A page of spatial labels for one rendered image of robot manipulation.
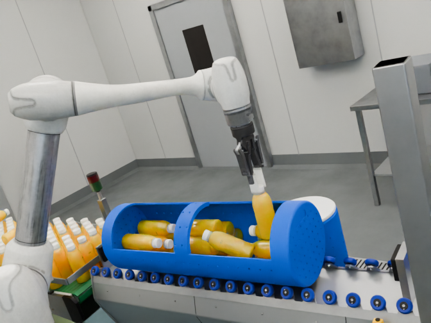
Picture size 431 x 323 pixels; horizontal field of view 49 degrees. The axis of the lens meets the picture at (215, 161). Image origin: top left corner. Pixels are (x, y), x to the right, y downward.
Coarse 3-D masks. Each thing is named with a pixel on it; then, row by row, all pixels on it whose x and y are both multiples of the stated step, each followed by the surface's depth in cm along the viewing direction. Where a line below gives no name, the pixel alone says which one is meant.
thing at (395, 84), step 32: (384, 64) 88; (384, 96) 88; (416, 96) 90; (384, 128) 91; (416, 128) 88; (416, 160) 90; (416, 192) 93; (416, 224) 95; (416, 256) 98; (416, 288) 101
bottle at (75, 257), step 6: (72, 252) 217; (78, 252) 219; (72, 258) 217; (78, 258) 218; (72, 264) 218; (78, 264) 218; (84, 264) 220; (72, 270) 220; (84, 276) 220; (78, 282) 221; (84, 282) 221
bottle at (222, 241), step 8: (216, 232) 169; (208, 240) 169; (216, 240) 167; (224, 240) 166; (232, 240) 166; (240, 240) 166; (216, 248) 168; (224, 248) 166; (232, 248) 165; (240, 248) 164; (248, 248) 164; (240, 256) 165; (248, 256) 163
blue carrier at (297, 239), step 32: (128, 224) 209; (256, 224) 184; (288, 224) 148; (320, 224) 165; (128, 256) 190; (160, 256) 179; (192, 256) 169; (224, 256) 161; (288, 256) 146; (320, 256) 164
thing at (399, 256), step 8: (400, 248) 141; (392, 256) 139; (400, 256) 137; (392, 264) 138; (400, 264) 136; (408, 264) 139; (400, 272) 137; (408, 272) 138; (400, 280) 138; (408, 280) 138; (408, 288) 138; (408, 296) 139
